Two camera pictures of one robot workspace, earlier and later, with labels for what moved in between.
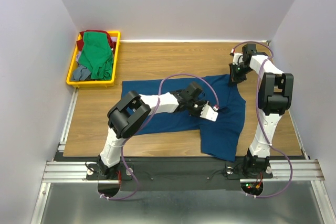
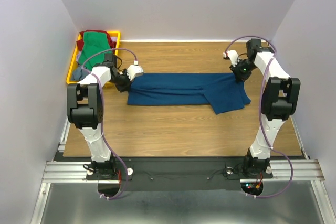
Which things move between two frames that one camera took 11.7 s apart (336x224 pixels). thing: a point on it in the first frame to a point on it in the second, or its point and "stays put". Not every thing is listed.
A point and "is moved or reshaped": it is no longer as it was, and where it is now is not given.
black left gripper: x=202 y=104 to x=127 y=85
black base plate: x=171 y=174 stays put
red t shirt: x=80 y=43 stays put
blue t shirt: x=220 y=138 is moved or reshaped
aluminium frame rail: x=63 y=172 stays put
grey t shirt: x=80 y=73 stays put
